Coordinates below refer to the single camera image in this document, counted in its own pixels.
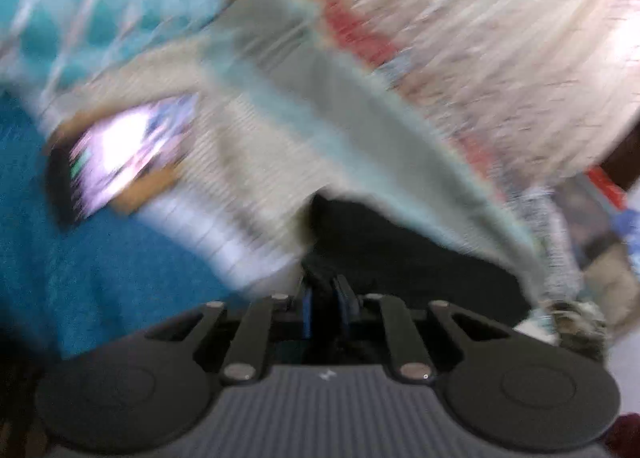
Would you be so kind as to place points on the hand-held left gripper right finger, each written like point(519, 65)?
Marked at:
point(345, 305)

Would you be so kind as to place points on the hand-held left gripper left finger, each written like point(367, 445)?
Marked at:
point(307, 310)

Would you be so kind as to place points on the black pants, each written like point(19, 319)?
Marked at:
point(410, 263)

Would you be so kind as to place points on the chevron striped bed blanket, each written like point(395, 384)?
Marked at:
point(280, 138)

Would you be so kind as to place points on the grey white patterned cloth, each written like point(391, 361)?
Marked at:
point(547, 238)

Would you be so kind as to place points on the pile of olive clothes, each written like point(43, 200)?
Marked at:
point(575, 328)

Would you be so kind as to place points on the smartphone with lit screen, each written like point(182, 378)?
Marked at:
point(122, 158)

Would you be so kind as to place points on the cardboard box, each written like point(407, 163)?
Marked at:
point(612, 283)

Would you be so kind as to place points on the red patchwork quilt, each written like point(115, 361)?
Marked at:
point(480, 38)

